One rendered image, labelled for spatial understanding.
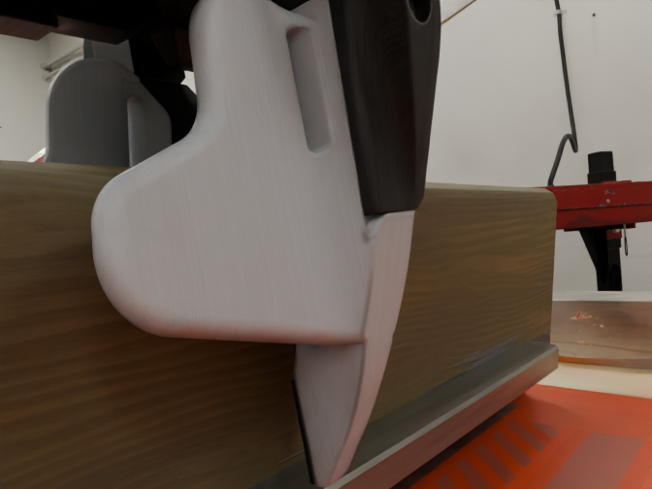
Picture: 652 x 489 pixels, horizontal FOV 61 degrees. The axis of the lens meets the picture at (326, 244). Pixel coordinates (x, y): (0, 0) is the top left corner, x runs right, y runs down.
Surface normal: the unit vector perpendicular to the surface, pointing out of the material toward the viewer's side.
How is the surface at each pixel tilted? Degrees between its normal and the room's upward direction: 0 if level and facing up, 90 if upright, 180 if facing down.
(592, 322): 90
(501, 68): 90
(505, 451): 0
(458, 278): 97
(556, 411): 0
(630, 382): 0
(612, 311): 90
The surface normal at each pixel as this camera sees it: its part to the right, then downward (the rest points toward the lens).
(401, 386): 0.77, 0.07
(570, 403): -0.08, -1.00
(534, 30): -0.64, 0.06
